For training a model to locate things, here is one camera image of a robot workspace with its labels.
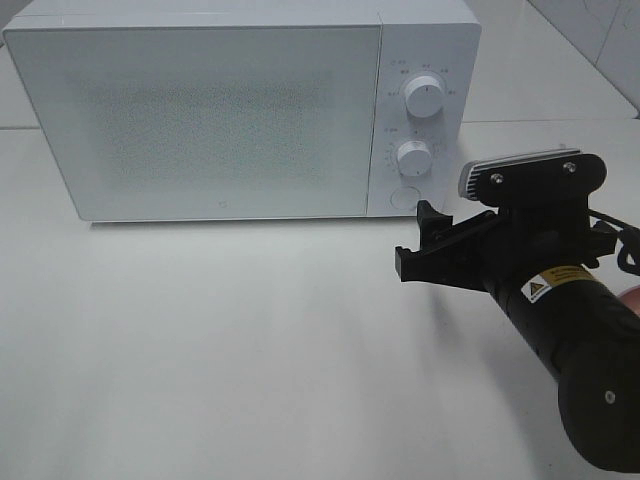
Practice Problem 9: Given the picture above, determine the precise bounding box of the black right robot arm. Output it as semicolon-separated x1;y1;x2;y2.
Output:
396;198;639;473

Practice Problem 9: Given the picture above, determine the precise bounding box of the round door release button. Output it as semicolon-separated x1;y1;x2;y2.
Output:
390;186;421;211

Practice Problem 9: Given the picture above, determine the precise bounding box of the black camera cable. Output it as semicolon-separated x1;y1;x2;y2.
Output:
587;208;640;277

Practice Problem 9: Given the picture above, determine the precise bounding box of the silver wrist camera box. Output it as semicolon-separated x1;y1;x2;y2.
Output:
458;145;582;201

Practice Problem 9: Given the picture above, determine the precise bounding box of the white microwave oven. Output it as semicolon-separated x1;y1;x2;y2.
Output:
2;1;482;221

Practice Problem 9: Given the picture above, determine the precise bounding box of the lower white timer knob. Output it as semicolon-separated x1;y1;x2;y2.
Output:
396;140;433;177

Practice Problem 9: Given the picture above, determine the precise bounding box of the upper white control knob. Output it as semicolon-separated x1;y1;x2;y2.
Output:
401;72;445;119

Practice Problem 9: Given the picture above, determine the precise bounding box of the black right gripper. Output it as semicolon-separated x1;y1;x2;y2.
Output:
395;200;617;295

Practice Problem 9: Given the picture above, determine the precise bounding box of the pink round plate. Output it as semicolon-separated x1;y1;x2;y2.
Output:
618;286;640;315

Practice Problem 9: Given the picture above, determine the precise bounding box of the white microwave door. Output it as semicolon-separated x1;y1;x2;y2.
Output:
6;26;380;222

